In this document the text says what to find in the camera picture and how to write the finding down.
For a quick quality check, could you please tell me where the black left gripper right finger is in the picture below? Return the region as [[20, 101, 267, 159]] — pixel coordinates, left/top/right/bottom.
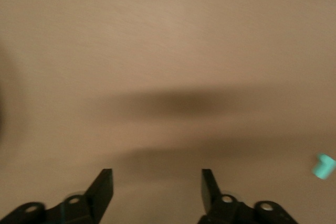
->
[[196, 168, 300, 224]]

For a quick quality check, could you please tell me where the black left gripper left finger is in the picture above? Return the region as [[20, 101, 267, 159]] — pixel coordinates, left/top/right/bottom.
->
[[0, 168, 114, 224]]

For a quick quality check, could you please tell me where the teal foam letter r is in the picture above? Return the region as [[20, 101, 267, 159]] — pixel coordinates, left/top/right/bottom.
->
[[311, 153, 336, 180]]

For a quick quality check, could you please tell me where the brown table cover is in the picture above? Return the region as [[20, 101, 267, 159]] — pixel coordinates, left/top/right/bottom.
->
[[0, 0, 336, 224]]

